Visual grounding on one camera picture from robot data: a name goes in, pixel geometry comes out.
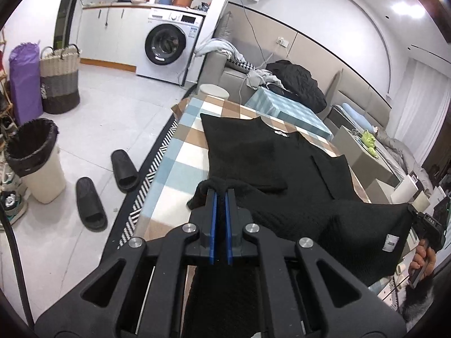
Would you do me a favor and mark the white round stool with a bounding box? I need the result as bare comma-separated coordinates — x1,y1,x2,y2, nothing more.
199,84,229,100

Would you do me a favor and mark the white washing machine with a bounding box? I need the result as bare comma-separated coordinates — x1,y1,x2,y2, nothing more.
136,7,207,86

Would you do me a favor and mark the green toy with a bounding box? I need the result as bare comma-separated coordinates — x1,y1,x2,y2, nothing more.
359,130,379,157

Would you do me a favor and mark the black knit sweater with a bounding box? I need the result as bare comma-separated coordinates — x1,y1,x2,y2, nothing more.
183,113,414,338

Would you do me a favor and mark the white cabinet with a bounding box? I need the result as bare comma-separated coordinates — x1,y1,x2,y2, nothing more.
76,3,152,72

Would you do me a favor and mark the white green sneaker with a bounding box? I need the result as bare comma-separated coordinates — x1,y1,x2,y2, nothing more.
0,190,29,224

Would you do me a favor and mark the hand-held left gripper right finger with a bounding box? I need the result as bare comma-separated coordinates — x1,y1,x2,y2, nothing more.
225,188,406,338

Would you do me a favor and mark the black cable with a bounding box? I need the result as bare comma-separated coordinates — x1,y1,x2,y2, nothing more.
0,208,36,324

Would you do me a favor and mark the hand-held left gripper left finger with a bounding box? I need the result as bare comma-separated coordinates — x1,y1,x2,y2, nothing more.
35,187,221,338

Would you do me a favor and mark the black slipper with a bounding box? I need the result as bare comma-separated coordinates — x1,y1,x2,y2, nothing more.
111,150,140,194
76,177,108,232

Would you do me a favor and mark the person's right hand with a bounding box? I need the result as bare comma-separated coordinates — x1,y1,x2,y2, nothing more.
409,239,437,279

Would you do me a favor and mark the grey cardboard box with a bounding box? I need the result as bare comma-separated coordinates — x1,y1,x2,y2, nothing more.
333,125,399,184

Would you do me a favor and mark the grey sofa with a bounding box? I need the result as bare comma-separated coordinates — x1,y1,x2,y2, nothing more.
198,10,392,131

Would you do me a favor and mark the black jacket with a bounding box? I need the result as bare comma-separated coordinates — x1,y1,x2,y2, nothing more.
265,60,328,112

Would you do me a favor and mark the purple bag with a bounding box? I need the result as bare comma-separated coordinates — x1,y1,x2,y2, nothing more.
9,42,43,125

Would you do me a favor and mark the person's right forearm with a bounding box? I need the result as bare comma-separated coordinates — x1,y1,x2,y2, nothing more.
401,277,438,324

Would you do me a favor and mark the grey white garment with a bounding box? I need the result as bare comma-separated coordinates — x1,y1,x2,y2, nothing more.
247,68,282,90

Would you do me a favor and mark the woven laundry basket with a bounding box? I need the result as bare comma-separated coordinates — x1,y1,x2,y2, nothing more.
39,44,82,115

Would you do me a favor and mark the light blue towel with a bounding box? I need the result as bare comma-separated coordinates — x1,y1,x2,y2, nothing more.
195,39,244,62

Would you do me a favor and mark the white curtain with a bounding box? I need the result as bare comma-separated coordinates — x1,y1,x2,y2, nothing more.
391,58,451,148

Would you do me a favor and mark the checkered tablecloth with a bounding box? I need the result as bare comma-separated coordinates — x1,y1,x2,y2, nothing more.
136,97,370,243

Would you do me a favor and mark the white trash bin black bag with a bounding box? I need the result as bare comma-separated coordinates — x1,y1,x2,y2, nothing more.
4,118,67,205

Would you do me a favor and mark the light blue checkered cloth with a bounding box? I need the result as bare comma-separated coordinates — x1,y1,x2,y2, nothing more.
244,86,333,141

